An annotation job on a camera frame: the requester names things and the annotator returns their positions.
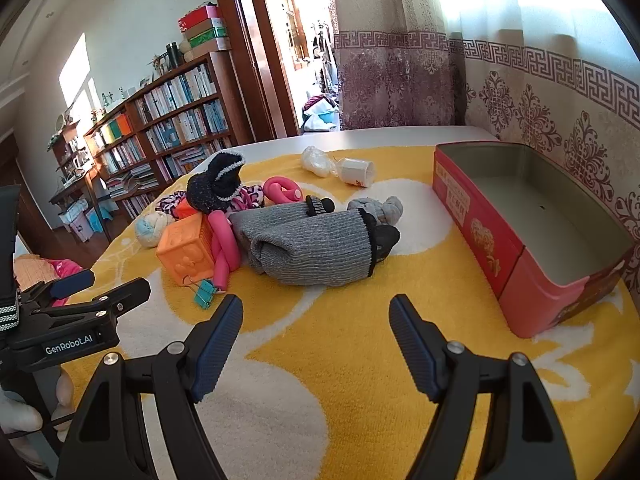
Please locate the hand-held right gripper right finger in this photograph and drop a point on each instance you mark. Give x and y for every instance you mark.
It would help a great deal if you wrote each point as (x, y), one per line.
(415, 345)

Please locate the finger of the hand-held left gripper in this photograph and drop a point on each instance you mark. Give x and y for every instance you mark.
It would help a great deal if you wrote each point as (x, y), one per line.
(105, 305)
(70, 282)

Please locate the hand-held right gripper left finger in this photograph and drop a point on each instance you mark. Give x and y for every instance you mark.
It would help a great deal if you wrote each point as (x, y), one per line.
(220, 345)

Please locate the orange rubber cube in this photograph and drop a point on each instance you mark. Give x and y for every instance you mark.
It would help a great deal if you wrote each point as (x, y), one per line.
(187, 255)

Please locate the leopard print knotted plush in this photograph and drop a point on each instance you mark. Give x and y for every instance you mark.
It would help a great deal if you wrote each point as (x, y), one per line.
(170, 205)

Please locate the red tin box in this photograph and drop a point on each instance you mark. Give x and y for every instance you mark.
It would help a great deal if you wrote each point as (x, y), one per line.
(480, 230)

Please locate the leopard and pink scrunchie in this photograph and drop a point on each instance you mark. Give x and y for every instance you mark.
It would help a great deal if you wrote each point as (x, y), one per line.
(247, 196)

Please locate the clear plastic bag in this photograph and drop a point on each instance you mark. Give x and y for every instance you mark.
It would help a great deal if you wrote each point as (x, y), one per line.
(320, 161)

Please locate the person's left hand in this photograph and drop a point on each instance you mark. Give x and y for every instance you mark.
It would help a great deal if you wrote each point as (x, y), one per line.
(20, 415)

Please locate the pink cloth pile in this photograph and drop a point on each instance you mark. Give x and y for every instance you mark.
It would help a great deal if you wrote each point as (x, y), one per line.
(55, 270)

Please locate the teal binder clip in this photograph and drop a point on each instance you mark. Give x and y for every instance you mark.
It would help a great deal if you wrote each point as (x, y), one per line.
(204, 294)

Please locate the white and blue bin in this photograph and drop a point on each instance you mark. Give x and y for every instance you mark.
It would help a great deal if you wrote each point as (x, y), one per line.
(80, 220)

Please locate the white and blue knotted ball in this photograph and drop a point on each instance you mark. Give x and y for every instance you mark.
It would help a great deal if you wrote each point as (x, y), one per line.
(152, 230)

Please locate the yellow and white blanket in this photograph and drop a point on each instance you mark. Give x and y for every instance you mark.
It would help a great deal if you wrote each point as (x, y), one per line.
(325, 320)

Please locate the pink foam curler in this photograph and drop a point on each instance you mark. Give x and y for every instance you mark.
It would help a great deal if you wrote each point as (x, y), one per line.
(226, 250)
(282, 189)

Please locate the wooden desk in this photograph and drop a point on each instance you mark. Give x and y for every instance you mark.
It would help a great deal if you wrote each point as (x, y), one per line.
(75, 182)

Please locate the grey knotted sock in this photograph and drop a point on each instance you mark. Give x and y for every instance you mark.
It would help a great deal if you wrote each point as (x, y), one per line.
(380, 207)

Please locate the black knitted sock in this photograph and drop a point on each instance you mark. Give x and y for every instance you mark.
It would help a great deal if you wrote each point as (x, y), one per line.
(215, 185)

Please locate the small white box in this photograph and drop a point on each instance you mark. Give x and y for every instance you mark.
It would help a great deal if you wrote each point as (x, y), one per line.
(357, 172)

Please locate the wooden bookshelf with books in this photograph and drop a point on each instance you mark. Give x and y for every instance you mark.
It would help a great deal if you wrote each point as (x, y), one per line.
(170, 120)

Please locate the blue basin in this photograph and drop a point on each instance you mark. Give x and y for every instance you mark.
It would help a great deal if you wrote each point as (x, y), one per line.
(330, 120)

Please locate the white bag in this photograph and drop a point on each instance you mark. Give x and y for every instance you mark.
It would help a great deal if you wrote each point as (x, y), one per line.
(312, 121)

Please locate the dark bottle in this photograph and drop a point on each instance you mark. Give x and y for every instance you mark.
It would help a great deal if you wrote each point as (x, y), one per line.
(173, 56)

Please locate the cream and purple patterned curtain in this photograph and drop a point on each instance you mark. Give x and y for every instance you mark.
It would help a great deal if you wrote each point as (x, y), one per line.
(395, 80)

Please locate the brown box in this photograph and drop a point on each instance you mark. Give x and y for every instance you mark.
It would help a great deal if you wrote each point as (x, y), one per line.
(210, 49)

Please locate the green box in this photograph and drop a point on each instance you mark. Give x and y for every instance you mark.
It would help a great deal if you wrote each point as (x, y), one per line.
(207, 35)

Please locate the wooden door frame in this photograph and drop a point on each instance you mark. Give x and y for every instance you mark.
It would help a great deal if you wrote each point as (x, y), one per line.
(235, 35)

